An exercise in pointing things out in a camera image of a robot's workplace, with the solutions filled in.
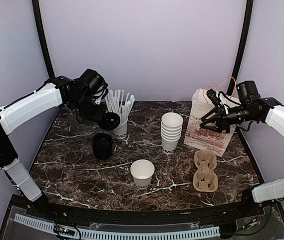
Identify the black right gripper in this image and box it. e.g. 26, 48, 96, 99
200, 103, 257, 134

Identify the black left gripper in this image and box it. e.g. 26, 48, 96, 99
70, 92, 107, 123

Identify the printed paper takeout bag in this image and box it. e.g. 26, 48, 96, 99
184, 85, 236, 157

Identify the stack of black cup lids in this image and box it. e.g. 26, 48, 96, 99
92, 133, 113, 160

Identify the stack of white paper cups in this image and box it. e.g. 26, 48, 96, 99
161, 112, 184, 155

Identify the single white paper cup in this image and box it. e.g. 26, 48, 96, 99
130, 159, 155, 189

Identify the single black cup lid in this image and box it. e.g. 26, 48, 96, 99
98, 112, 121, 131

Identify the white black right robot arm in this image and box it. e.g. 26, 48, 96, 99
200, 88, 284, 217

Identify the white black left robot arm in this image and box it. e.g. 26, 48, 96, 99
0, 71, 108, 218

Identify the bundle of wrapped white straws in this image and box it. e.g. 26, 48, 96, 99
105, 89, 136, 124

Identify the white cup holding straws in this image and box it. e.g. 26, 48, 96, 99
113, 120, 128, 140

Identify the brown cardboard cup carrier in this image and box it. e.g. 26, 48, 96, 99
193, 150, 218, 193

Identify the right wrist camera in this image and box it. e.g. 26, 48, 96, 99
236, 80, 261, 105

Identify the black front table rail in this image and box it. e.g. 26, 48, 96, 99
22, 190, 276, 226

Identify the black left corner post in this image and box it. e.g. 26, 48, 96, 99
31, 0, 55, 78

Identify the black corner post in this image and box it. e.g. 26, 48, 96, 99
31, 0, 55, 78
228, 0, 255, 96

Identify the black right corner post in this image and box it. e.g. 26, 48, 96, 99
228, 0, 255, 96

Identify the grey slotted cable duct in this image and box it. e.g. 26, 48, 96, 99
13, 213, 221, 240

